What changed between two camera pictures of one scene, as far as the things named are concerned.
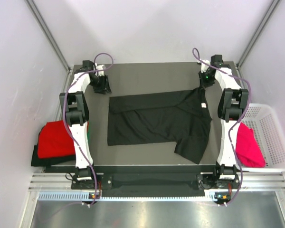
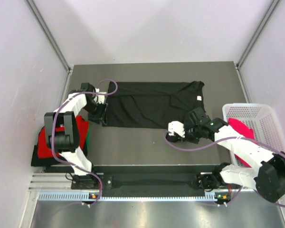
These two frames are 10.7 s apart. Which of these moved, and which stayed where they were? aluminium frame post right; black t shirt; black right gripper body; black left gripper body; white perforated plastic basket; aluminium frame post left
Moved: black t shirt; black left gripper body; black right gripper body
Stayed: white perforated plastic basket; aluminium frame post left; aluminium frame post right
